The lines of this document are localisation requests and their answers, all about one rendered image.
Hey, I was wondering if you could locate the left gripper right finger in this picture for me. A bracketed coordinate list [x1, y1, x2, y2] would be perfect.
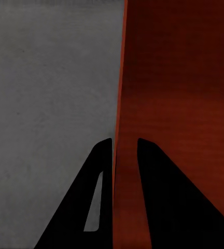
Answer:
[137, 138, 224, 249]

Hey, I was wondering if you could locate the storage box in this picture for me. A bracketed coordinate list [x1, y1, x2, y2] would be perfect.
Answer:
[113, 0, 224, 249]

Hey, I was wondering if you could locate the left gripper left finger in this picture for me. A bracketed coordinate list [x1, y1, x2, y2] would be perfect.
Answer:
[34, 138, 113, 249]

